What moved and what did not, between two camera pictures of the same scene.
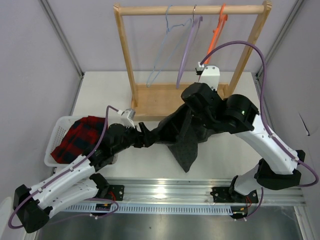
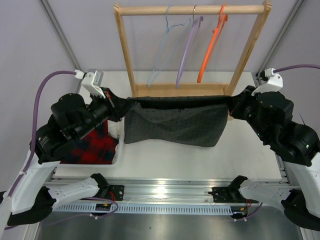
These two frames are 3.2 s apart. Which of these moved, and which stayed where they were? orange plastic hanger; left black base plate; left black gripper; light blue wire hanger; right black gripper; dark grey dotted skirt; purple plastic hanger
Moved: right black gripper; left black gripper; dark grey dotted skirt
Stayed: orange plastic hanger; left black base plate; purple plastic hanger; light blue wire hanger
